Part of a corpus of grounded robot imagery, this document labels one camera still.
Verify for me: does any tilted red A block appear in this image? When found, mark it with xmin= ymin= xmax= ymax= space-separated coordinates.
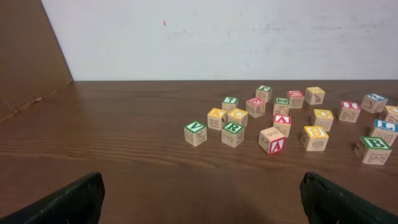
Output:
xmin=259 ymin=127 xmax=286 ymax=154

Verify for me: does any green R wooden block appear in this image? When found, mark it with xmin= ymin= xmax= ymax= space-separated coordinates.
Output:
xmin=221 ymin=121 xmax=245 ymax=147

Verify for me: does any red E wooden block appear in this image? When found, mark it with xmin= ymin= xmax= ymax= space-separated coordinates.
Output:
xmin=246 ymin=97 xmax=266 ymax=118

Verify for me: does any red A upright block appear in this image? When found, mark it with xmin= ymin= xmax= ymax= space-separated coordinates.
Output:
xmin=273 ymin=114 xmax=292 ymax=137

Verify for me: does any red I wooden block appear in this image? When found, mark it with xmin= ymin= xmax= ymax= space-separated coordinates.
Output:
xmin=338 ymin=101 xmax=361 ymax=123

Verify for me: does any yellow C wooden block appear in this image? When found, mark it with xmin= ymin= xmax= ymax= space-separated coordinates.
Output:
xmin=228 ymin=108 xmax=249 ymax=127

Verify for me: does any yellow top wooden block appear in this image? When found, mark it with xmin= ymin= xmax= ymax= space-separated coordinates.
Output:
xmin=305 ymin=86 xmax=325 ymax=105

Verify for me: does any brown cardboard panel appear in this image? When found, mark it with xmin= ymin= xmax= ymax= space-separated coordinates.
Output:
xmin=1 ymin=0 xmax=73 ymax=121

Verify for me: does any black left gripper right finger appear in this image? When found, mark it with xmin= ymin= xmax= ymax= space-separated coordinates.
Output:
xmin=300 ymin=172 xmax=397 ymax=224

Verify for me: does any yellow K wooden block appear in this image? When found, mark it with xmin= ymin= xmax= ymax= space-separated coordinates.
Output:
xmin=207 ymin=108 xmax=228 ymax=131

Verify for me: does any green V wooden block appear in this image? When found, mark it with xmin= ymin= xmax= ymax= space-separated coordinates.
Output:
xmin=184 ymin=121 xmax=207 ymax=146

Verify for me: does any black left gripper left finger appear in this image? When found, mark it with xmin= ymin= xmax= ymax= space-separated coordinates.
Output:
xmin=1 ymin=172 xmax=105 ymax=224

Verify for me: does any green J wooden block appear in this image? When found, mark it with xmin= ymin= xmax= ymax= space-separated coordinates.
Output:
xmin=256 ymin=85 xmax=272 ymax=103

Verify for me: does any blue L wooden block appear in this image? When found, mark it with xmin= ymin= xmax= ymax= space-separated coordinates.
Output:
xmin=369 ymin=119 xmax=397 ymax=146

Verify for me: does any green 7 wooden block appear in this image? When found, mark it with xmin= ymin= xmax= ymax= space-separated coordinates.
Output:
xmin=221 ymin=96 xmax=239 ymax=113

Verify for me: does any blue 2 wooden block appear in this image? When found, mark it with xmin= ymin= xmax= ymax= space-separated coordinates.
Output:
xmin=360 ymin=93 xmax=388 ymax=114

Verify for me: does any yellow o block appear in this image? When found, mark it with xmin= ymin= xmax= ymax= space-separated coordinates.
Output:
xmin=381 ymin=105 xmax=398 ymax=123
xmin=310 ymin=109 xmax=334 ymax=132

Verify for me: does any yellow S wooden block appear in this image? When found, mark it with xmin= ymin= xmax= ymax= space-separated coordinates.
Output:
xmin=301 ymin=126 xmax=329 ymax=151

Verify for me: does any green B wooden block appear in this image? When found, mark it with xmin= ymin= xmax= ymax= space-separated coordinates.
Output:
xmin=354 ymin=136 xmax=392 ymax=165

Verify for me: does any green Z wooden block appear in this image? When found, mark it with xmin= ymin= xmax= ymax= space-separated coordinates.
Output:
xmin=273 ymin=98 xmax=290 ymax=115

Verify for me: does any red U wooden block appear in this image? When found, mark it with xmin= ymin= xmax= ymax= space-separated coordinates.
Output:
xmin=287 ymin=90 xmax=305 ymax=109

